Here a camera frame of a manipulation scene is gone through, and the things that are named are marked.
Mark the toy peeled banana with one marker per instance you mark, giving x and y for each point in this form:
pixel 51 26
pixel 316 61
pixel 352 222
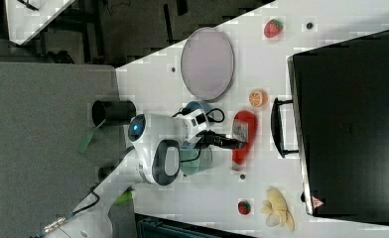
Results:
pixel 277 211

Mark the grey round plate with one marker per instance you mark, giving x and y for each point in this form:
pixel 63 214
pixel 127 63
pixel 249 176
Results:
pixel 207 64

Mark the green slotted spatula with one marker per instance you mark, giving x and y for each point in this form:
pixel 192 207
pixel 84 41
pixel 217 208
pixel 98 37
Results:
pixel 87 137

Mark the red ketchup bottle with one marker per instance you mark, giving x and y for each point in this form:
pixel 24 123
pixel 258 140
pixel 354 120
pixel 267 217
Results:
pixel 244 129

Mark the small red toy strawberry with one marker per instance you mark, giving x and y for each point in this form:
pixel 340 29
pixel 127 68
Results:
pixel 244 207

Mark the toy orange half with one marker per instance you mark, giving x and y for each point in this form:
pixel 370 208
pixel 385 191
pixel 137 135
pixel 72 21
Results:
pixel 258 98

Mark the green plastic mug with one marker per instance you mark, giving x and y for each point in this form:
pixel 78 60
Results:
pixel 195 161

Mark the toy strawberry top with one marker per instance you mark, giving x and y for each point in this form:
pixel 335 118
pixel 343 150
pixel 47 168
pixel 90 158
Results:
pixel 273 28

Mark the green toy vegetable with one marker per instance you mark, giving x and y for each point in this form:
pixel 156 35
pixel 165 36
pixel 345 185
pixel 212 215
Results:
pixel 128 195

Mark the silver toaster oven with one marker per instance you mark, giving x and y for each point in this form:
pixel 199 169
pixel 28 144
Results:
pixel 340 99

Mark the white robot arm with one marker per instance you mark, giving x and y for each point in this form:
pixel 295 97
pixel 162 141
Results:
pixel 159 140

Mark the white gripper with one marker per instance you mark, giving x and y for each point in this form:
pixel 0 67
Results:
pixel 197 122

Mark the black cylindrical cup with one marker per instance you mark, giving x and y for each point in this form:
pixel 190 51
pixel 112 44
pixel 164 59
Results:
pixel 104 172

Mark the black round pot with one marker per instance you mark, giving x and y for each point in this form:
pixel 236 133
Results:
pixel 112 113

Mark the blue plastic cup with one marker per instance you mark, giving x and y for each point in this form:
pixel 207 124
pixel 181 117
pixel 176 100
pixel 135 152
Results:
pixel 194 105

